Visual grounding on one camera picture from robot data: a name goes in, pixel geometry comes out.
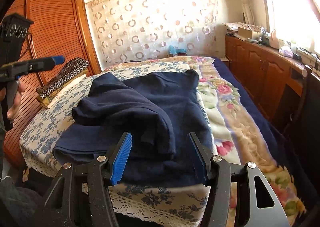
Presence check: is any window with wooden frame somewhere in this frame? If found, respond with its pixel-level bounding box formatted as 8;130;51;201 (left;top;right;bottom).
266;0;319;54

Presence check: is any cardboard box on cabinet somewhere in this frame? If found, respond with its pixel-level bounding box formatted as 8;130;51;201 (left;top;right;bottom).
238;27;262;40

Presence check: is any dark circle-patterned folded cloth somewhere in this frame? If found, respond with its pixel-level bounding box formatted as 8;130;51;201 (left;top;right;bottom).
36;57;89;99

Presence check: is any wooden louvered wardrobe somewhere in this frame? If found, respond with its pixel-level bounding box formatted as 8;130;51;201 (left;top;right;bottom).
3;0;101;168

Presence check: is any long wooden cabinet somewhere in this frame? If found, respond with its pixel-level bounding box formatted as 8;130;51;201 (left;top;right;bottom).
225;35;308;132

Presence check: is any cream folded cloth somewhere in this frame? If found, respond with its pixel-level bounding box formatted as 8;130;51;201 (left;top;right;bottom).
46;74;86;109

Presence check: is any navy blue t-shirt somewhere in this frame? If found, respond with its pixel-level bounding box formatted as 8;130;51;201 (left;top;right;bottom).
53;69;213;187

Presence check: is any pink floral blanket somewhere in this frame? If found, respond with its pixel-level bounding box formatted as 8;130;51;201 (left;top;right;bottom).
108;57;306;226

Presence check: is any mustard yellow folded cloth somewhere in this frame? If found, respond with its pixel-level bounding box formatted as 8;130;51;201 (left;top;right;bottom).
36;69;88;108

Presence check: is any white circle-patterned curtain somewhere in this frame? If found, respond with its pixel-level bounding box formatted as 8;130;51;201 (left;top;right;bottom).
86;0;218;68

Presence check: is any blue floral white bedsheet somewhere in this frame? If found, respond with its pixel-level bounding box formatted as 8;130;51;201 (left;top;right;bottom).
20;61;214;226

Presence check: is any left hand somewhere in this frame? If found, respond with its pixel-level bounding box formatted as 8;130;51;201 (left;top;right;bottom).
1;80;25;122

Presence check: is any small blue toy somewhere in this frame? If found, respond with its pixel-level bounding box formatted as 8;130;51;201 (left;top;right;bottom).
168;45;188;57

